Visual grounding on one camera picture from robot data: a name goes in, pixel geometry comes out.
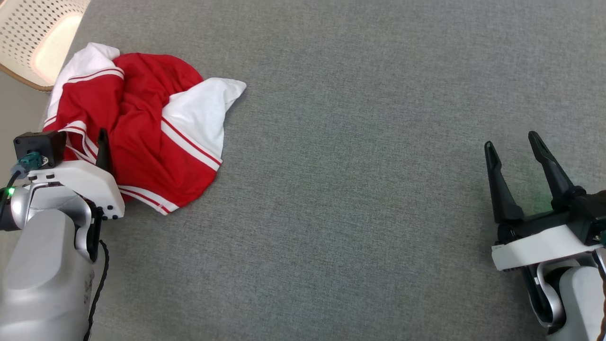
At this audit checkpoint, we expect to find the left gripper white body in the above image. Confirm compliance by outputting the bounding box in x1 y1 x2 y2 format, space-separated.
27 160 126 221

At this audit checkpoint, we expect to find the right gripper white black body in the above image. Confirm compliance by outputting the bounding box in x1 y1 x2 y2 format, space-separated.
491 211 598 271

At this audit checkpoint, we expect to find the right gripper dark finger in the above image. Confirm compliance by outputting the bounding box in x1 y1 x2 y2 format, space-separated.
528 131 576 211
484 141 525 224

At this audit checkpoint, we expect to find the teal left camera connector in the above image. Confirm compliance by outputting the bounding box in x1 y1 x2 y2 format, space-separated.
10 152 46 180

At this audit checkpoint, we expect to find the cream perforated laundry basket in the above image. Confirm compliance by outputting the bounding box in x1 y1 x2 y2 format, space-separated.
0 0 91 92

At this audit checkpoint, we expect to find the black right camera cable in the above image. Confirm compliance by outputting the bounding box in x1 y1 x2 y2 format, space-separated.
597 249 606 341

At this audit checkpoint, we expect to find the red Bulls 23 jersey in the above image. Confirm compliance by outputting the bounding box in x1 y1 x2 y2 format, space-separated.
43 43 247 216

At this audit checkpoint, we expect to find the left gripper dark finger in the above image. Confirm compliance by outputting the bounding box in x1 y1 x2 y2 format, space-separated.
96 128 113 173

